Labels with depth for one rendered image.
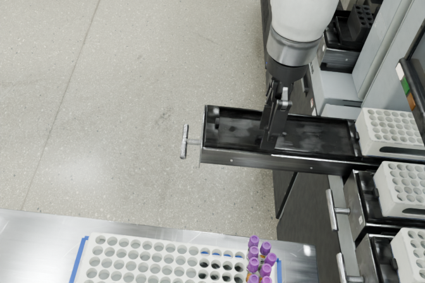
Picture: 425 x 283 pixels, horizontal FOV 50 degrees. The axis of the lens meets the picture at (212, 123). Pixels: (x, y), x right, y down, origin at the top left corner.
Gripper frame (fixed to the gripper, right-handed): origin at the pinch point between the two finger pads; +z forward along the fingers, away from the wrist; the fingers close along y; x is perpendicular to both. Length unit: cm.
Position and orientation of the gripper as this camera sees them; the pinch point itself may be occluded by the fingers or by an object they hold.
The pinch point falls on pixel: (269, 129)
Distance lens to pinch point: 97.9
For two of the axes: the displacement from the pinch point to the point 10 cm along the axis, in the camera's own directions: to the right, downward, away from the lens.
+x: -9.9, -0.9, -0.5
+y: 0.3, -7.3, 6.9
